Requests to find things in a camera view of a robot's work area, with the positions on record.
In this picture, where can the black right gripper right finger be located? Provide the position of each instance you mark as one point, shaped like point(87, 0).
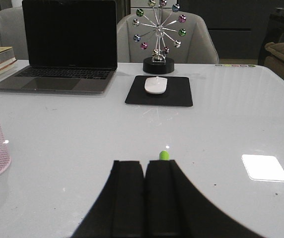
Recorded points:
point(176, 209)

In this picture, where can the right grey chair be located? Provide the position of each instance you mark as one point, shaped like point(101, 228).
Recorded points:
point(196, 45)

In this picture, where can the white computer mouse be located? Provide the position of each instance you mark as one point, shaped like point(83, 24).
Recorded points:
point(155, 85)

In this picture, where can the black mouse pad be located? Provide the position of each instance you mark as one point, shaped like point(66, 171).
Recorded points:
point(177, 93)

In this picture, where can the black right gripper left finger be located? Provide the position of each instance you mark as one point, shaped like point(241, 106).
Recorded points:
point(118, 212)

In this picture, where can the ferris wheel desk ornament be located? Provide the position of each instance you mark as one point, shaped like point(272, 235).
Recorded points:
point(158, 62)

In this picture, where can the grey laptop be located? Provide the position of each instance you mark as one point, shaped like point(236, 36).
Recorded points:
point(71, 44)

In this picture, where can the left grey chair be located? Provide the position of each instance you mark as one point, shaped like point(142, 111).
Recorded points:
point(12, 31)

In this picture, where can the grey chair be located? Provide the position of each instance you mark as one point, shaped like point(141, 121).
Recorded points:
point(196, 45)
point(12, 31)

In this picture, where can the green marker pen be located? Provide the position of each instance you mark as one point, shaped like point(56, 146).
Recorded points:
point(164, 155)

